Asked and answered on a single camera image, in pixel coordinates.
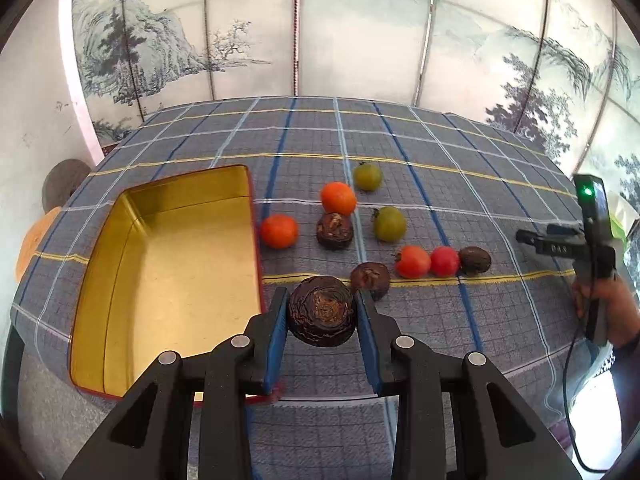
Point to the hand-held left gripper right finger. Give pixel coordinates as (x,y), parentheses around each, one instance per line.
(369,347)

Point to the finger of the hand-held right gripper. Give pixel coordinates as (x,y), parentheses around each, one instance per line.
(565,230)
(545,246)

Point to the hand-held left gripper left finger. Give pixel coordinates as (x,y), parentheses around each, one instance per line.
(276,342)

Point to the large dark brown water chestnut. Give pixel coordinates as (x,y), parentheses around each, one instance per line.
(321,310)

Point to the red tomato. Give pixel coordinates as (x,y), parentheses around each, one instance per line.
(413,261)
(444,261)

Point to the orange tomato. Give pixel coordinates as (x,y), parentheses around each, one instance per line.
(338,198)
(279,230)

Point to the golden metal tin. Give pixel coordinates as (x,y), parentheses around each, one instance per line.
(175,270)

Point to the green tomato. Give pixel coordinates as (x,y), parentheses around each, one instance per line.
(389,223)
(367,176)

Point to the person's right forearm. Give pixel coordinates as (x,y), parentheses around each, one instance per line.
(627,360)

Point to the person's right hand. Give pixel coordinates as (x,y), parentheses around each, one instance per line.
(622,307)

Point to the pale green object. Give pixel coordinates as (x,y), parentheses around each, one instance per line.
(619,217)

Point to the reddish brown woven chair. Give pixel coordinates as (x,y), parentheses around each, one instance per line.
(110,150)

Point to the orange plastic stool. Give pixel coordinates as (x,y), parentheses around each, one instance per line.
(35,245)

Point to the round grey millstone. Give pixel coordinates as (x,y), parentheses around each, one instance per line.
(64,184)

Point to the landscape painted folding screen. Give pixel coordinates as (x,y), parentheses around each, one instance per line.
(350,25)

